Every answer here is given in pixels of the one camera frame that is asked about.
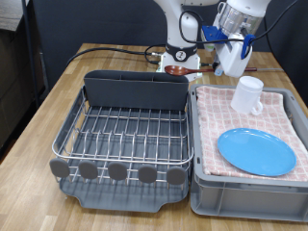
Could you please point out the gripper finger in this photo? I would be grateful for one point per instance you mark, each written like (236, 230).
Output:
(218, 71)

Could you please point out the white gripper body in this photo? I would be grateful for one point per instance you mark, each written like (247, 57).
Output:
(234, 59)

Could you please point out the brown wooden spoon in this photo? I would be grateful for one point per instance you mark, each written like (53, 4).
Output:
(176, 70)

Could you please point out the blue plate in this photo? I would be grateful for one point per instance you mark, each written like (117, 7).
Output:
(256, 152)

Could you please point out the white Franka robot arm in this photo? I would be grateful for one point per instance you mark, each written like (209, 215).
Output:
(179, 29)

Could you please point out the white mug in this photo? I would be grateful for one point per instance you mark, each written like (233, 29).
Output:
(245, 96)

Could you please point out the pink checkered cloth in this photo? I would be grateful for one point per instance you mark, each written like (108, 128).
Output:
(218, 122)

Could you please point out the dark grey cutlery holder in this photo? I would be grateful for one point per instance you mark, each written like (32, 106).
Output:
(134, 91)

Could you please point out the grey plastic crate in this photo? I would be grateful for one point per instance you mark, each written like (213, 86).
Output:
(243, 199)

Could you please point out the grey plastic drain tray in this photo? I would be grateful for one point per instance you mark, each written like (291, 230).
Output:
(122, 199)

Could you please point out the black metal pole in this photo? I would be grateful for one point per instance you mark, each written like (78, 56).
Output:
(30, 48)

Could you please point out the dark cabinet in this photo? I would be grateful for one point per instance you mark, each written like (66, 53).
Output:
(12, 89)

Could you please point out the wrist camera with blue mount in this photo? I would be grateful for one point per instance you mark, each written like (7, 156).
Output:
(211, 33)

